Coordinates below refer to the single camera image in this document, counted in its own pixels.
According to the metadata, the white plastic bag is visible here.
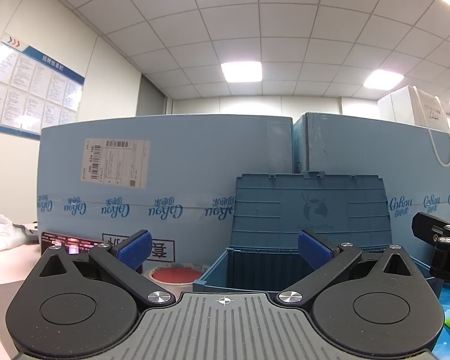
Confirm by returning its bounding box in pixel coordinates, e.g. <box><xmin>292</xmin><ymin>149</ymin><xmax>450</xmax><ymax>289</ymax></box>
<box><xmin>0</xmin><ymin>214</ymin><xmax>29</xmax><ymax>253</ymax></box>

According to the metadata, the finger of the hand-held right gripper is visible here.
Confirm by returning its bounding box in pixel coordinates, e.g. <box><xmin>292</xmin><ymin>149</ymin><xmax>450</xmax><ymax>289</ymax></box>
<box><xmin>412</xmin><ymin>212</ymin><xmax>450</xmax><ymax>285</ymax></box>

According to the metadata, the wall notice board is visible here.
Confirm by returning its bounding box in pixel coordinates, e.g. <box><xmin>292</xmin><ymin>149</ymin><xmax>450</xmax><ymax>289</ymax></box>
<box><xmin>0</xmin><ymin>32</ymin><xmax>86</xmax><ymax>141</ymax></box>

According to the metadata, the small grey object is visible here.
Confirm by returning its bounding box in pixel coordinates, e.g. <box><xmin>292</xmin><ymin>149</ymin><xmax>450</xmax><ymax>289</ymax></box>
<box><xmin>13</xmin><ymin>223</ymin><xmax>41</xmax><ymax>243</ymax></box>

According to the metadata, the large blue labelled cardboard box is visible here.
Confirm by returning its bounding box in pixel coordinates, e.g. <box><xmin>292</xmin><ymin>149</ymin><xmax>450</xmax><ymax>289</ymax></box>
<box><xmin>37</xmin><ymin>114</ymin><xmax>295</xmax><ymax>293</ymax></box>

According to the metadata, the tape roll with red centre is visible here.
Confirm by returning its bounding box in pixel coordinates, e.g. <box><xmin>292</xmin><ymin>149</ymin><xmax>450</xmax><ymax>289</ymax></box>
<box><xmin>142</xmin><ymin>262</ymin><xmax>211</xmax><ymax>293</ymax></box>

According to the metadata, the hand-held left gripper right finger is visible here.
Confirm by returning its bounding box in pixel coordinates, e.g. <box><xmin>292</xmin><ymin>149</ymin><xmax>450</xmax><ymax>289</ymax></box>
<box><xmin>277</xmin><ymin>230</ymin><xmax>418</xmax><ymax>305</ymax></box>

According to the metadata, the blue plastic lidded crate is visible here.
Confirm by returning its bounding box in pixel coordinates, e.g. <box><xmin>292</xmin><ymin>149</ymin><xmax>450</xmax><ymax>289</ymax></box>
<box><xmin>193</xmin><ymin>171</ymin><xmax>444</xmax><ymax>301</ymax></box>

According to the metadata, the dark printed box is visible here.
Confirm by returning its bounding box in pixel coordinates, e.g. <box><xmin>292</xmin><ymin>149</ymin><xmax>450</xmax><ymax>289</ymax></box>
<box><xmin>40</xmin><ymin>231</ymin><xmax>115</xmax><ymax>256</ymax></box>

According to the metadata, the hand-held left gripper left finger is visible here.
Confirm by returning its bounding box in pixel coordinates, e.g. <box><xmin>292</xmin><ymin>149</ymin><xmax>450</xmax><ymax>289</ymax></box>
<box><xmin>37</xmin><ymin>230</ymin><xmax>177</xmax><ymax>306</ymax></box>

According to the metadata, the white paper bag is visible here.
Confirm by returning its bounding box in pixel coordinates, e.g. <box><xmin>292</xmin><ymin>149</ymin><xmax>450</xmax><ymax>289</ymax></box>
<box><xmin>378</xmin><ymin>84</ymin><xmax>450</xmax><ymax>167</ymax></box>

